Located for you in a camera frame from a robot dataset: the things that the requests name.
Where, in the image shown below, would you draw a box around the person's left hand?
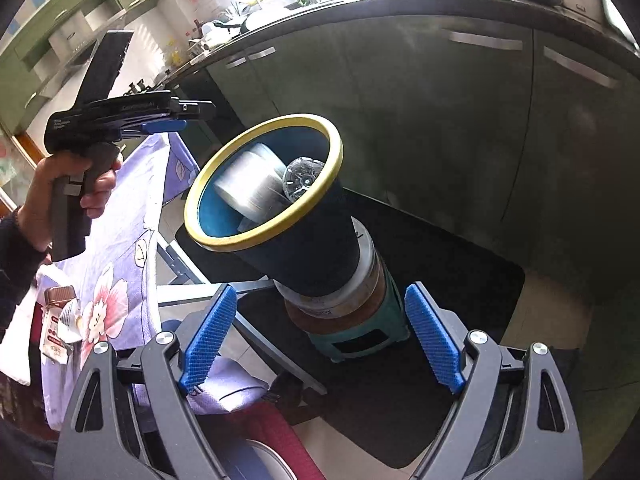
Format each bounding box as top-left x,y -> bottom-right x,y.
17,152 -> 123,263

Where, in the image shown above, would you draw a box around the yellow-rimmed dark trash bin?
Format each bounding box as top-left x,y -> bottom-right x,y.
182,114 -> 363,298

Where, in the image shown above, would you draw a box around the dark green base cabinets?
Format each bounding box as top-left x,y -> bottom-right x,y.
165,10 -> 640,361

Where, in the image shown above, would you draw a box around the grey folding table frame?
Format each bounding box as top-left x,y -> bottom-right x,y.
150,237 -> 328,396

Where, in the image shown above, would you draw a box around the steel range hood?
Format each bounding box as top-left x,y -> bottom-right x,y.
47,10 -> 108,68

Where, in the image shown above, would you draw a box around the dark stone countertop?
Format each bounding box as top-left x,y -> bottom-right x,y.
160,0 -> 640,86

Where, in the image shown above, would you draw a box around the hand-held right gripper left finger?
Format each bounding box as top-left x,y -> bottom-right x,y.
59,284 -> 238,480

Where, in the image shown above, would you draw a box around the brown white snack packet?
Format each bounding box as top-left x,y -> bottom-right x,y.
39,285 -> 85,365

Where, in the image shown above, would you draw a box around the purple floral tablecloth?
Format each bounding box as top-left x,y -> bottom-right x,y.
37,132 -> 271,433

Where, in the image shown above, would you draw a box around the red soda can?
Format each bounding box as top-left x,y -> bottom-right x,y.
214,142 -> 293,221

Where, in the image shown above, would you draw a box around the floral glass sliding door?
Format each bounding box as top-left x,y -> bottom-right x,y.
0,130 -> 36,206

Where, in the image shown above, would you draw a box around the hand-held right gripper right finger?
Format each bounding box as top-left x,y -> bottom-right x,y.
404,284 -> 583,480

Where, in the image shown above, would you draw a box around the teal plastic stool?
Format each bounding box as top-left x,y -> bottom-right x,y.
306,270 -> 416,363

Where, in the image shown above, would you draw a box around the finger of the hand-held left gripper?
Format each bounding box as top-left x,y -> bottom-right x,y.
141,101 -> 217,135
82,30 -> 135,106

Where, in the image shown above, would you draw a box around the round metal tin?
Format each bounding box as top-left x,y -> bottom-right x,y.
274,217 -> 396,333

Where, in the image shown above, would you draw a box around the person's left forearm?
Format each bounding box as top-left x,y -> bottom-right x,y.
0,207 -> 51,346

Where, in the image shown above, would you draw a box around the dark red cloth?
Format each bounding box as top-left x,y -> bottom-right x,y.
235,402 -> 326,480

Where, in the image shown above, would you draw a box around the clear plastic water bottle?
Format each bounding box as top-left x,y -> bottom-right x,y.
281,156 -> 323,206

